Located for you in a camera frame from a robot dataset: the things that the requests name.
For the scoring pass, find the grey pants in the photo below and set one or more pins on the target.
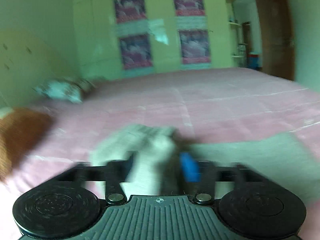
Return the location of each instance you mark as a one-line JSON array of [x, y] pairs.
[[150, 145]]

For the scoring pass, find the green wardrobe with pink panels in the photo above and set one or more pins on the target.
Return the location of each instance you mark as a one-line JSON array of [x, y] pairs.
[[160, 55]]

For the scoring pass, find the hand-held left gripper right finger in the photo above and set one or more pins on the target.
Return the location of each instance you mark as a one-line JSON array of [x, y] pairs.
[[190, 167]]

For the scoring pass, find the purple wall poster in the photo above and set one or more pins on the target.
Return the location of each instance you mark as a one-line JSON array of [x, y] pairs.
[[188, 3], [195, 47], [130, 7], [136, 52]]

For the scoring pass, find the cream corner shelf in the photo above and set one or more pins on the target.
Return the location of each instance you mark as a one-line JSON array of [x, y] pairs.
[[232, 25]]

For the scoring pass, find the red and blue bin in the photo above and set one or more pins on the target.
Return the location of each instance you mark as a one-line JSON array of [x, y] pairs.
[[254, 60]]

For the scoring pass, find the brown wooden door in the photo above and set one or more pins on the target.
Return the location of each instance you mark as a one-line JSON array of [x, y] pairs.
[[275, 35]]

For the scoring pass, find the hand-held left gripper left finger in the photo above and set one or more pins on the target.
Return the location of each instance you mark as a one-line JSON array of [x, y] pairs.
[[117, 170]]

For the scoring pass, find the orange striped pillow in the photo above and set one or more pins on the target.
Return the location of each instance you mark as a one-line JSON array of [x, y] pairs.
[[22, 135]]

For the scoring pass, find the pink bed sheet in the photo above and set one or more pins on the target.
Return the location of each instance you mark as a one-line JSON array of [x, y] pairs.
[[212, 105]]

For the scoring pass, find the teal patterned pillow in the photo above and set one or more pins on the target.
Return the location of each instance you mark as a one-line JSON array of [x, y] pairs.
[[62, 90]]

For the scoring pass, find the cream headboard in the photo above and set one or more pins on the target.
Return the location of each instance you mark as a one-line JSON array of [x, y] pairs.
[[27, 62]]

